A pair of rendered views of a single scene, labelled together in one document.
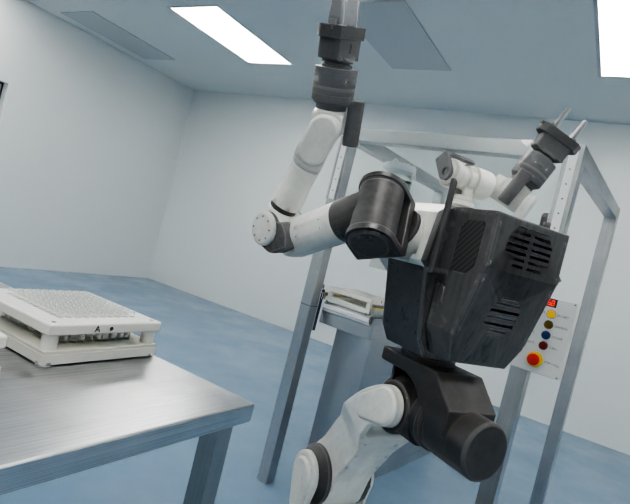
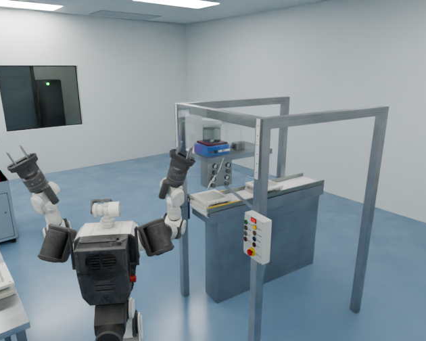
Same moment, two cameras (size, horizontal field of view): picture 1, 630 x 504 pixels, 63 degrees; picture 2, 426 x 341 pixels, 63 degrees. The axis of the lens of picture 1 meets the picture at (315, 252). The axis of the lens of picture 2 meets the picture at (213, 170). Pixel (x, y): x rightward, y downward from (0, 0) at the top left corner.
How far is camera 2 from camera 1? 1.46 m
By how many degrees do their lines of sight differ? 25
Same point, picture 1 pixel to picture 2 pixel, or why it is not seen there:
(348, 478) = not seen: hidden behind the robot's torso
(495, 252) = (79, 267)
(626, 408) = not seen: outside the picture
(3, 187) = (92, 122)
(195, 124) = (191, 47)
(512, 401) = (254, 270)
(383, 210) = (46, 247)
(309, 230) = not seen: hidden behind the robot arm
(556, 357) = (259, 252)
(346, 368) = (211, 237)
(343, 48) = (22, 172)
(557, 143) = (178, 162)
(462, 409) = (102, 323)
